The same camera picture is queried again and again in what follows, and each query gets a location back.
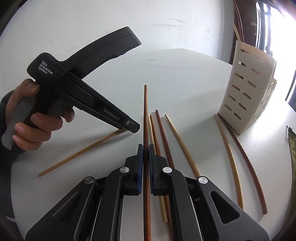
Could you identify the dark sleeve forearm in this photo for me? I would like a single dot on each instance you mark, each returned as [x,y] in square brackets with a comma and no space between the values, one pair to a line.
[7,158]

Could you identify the dark brown tall cabinet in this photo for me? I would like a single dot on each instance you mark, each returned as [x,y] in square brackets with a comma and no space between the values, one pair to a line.
[245,20]

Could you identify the dark brown wooden chopstick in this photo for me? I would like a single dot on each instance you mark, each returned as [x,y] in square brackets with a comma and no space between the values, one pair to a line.
[146,185]

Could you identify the cream plastic utensil holder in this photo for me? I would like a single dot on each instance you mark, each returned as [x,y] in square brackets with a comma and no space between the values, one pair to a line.
[249,88]

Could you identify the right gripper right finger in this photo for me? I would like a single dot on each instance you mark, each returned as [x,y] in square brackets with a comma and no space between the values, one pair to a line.
[151,172]

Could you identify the person left hand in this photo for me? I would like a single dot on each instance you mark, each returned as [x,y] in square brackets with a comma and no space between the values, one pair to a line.
[26,137]

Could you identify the reddish brown chopstick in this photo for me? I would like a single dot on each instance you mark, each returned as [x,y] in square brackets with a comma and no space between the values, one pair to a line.
[164,200]

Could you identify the olive green jacket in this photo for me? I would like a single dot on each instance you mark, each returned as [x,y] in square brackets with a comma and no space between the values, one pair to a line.
[291,142]

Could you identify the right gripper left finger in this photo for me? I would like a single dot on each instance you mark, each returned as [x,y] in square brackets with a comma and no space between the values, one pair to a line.
[139,163]

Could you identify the light bamboo chopstick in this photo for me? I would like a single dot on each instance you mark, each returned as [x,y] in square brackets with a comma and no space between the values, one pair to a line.
[233,166]
[79,153]
[159,183]
[184,148]
[236,31]

